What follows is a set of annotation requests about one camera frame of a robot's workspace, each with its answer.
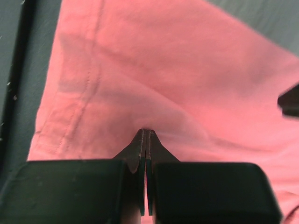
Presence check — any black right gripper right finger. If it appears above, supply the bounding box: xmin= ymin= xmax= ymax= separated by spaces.
xmin=146 ymin=130 xmax=283 ymax=224

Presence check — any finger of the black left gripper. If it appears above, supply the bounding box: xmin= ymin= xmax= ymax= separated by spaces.
xmin=278 ymin=84 xmax=299 ymax=117

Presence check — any pink t-shirt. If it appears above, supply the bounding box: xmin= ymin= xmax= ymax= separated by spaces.
xmin=28 ymin=0 xmax=299 ymax=224

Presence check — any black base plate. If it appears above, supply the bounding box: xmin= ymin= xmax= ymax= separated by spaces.
xmin=0 ymin=0 xmax=33 ymax=140

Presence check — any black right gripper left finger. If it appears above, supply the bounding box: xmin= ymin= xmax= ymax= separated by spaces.
xmin=0 ymin=130 xmax=146 ymax=224

